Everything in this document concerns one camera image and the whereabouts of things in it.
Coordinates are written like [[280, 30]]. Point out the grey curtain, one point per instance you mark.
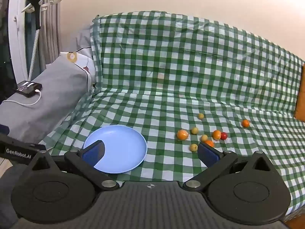
[[51, 28]]

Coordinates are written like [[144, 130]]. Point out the white flower-print pillow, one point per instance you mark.
[[82, 62]]

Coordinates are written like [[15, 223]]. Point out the orange cushion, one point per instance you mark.
[[300, 95]]

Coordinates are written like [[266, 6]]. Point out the plastic-wrapped mandarin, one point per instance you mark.
[[182, 134]]

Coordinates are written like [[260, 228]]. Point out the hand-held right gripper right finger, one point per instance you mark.
[[209, 157]]

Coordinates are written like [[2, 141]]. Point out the black smartphone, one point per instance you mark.
[[26, 87]]

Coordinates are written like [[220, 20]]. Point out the white door frame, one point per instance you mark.
[[16, 40]]

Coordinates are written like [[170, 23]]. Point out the red tomato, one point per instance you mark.
[[224, 136]]

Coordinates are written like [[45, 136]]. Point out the green checkered cloth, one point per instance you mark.
[[190, 76]]

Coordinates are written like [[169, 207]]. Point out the blue plate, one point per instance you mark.
[[124, 145]]

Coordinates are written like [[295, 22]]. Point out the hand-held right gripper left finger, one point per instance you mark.
[[94, 153]]

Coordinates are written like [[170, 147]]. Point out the orange mandarin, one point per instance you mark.
[[211, 143], [216, 134], [246, 123]]

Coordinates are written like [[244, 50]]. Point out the black gooseneck stand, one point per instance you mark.
[[35, 12]]

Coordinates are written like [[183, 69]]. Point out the small yellow-green fruit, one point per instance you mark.
[[204, 138], [193, 147], [195, 130], [200, 116]]

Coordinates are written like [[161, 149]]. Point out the teal curtain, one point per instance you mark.
[[29, 40]]

